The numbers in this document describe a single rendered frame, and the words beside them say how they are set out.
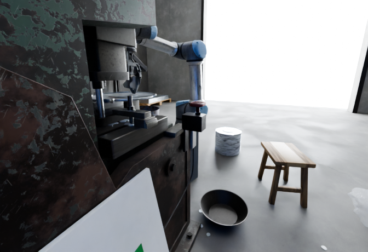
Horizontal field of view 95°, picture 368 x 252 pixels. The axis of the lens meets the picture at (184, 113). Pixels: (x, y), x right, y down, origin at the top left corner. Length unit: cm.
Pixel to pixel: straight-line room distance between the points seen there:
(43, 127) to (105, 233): 28
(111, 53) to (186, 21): 515
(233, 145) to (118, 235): 157
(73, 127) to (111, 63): 36
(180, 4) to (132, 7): 539
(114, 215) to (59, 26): 44
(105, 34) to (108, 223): 55
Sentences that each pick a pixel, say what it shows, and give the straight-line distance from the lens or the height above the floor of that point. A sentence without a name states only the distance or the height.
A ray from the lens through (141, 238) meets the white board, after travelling 61.
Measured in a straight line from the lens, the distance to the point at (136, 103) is 83.
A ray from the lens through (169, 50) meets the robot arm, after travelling 117.
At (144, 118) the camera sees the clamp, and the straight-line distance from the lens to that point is 58.
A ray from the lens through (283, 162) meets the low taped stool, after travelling 130.
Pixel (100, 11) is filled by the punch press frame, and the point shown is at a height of 104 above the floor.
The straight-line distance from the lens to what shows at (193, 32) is 562.
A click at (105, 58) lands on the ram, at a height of 94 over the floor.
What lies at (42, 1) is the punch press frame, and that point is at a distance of 47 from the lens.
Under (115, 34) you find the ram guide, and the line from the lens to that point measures 69.
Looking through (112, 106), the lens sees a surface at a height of 76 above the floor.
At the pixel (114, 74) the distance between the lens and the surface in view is 67.
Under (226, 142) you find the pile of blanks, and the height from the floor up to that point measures 16.
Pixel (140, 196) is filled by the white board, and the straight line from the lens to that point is 57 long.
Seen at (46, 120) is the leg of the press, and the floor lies 81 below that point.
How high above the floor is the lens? 88
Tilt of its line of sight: 13 degrees down
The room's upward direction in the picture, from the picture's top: straight up
